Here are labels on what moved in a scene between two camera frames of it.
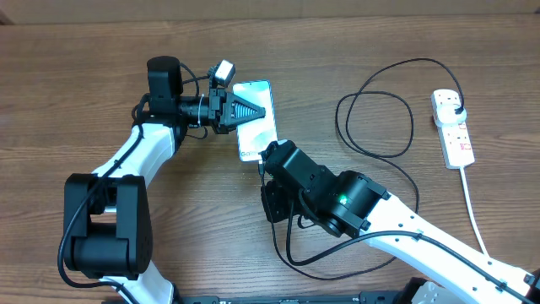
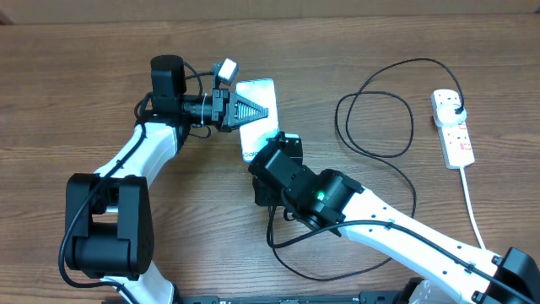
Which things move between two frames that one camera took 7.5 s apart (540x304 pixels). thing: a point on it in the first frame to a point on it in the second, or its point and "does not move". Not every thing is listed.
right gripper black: [277, 196] to [270, 197]
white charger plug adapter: [445, 114] does not move
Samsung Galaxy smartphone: [256, 136] does not move
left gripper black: [223, 111] does not move
